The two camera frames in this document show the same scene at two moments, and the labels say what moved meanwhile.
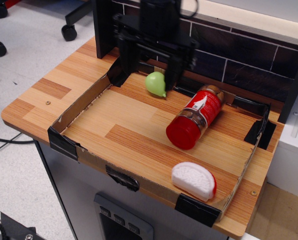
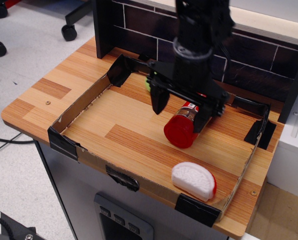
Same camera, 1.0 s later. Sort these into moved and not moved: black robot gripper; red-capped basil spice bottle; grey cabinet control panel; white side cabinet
Moved: black robot gripper
Not moved: red-capped basil spice bottle; grey cabinet control panel; white side cabinet
